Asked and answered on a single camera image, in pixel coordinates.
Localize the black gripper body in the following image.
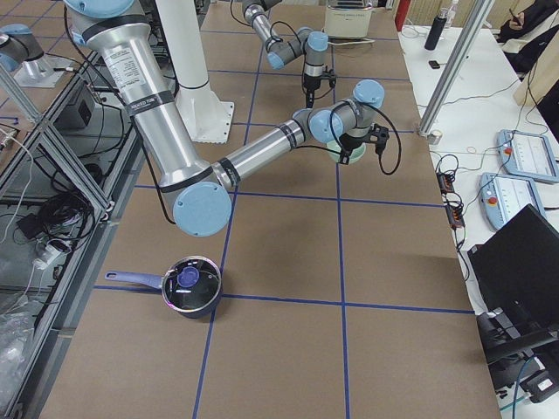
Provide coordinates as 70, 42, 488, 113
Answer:
340, 123, 389, 157
302, 65, 335, 94

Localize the green bowl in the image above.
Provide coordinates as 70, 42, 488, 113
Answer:
326, 141, 366, 165

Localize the small metal cylinder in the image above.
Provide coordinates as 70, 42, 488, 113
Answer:
427, 129, 443, 145

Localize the white toaster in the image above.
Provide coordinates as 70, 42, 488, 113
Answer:
323, 0, 374, 45

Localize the orange black power strip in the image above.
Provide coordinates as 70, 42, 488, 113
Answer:
437, 172, 466, 230

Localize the black water bottle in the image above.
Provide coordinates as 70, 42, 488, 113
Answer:
424, 10, 447, 51

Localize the blue teach pendant near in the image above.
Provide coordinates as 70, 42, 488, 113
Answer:
480, 172, 546, 230

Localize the blue teach pendant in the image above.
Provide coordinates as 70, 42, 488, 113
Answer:
480, 172, 546, 230
496, 129, 558, 183

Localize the blue teach pendant far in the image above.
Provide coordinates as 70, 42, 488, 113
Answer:
496, 129, 558, 183

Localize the seated person in black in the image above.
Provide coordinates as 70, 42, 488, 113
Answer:
496, 1, 558, 73

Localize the black laptop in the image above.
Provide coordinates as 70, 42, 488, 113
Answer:
467, 204, 558, 326

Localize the dark saucepan with lid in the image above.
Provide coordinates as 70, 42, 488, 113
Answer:
105, 256, 223, 319

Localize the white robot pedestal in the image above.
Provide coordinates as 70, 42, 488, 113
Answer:
155, 0, 234, 144

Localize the aluminium frame post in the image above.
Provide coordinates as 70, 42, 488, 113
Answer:
418, 0, 494, 137

